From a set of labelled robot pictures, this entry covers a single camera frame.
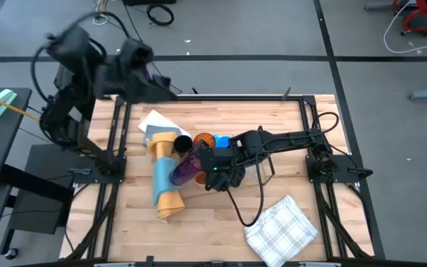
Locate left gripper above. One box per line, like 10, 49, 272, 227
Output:
96, 38, 179, 105

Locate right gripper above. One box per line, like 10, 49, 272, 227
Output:
192, 142, 246, 192

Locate amber plastic tumbler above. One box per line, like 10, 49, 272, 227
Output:
193, 132, 216, 149

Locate black tumbler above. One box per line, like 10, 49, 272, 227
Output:
173, 134, 194, 155

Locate blue plastic mug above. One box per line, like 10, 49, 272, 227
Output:
213, 133, 233, 148

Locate purple faceted tumbler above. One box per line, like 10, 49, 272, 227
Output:
168, 151, 203, 186

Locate white plaid dish towel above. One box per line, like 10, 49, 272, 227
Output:
243, 195, 319, 267

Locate white and grey folded cloth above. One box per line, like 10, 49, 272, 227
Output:
138, 109, 192, 138

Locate gray folded cloth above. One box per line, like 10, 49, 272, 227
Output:
145, 125, 183, 148

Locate light blue towel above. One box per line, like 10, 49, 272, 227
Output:
151, 156, 181, 207

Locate yellow and blue rolled towels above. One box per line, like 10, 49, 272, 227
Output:
146, 131, 186, 220

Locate black flat box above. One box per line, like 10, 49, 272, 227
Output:
122, 0, 177, 6

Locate mint green stapler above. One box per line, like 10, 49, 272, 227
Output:
0, 88, 18, 118

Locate black floor cabinet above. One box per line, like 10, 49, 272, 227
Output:
7, 142, 88, 235

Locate red and black cart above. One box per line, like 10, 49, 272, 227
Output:
391, 0, 427, 36

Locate black aluminium table frame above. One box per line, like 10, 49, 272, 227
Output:
64, 94, 376, 267

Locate black coiled cable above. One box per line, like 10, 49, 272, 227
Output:
146, 3, 175, 27

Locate white coiled cable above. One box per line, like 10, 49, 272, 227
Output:
92, 0, 110, 26

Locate yellow strap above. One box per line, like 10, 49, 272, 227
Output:
0, 88, 39, 121

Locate white floor cable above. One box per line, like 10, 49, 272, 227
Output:
383, 0, 427, 55

